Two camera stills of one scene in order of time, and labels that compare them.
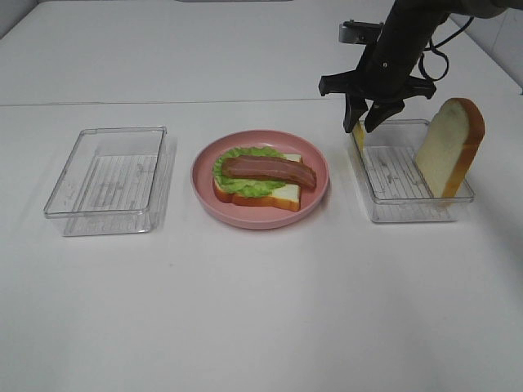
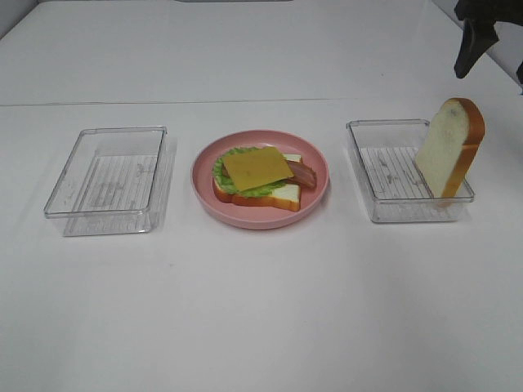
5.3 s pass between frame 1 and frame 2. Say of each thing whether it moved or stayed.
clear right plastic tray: stayed
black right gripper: moved
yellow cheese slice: moved
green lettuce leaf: stayed
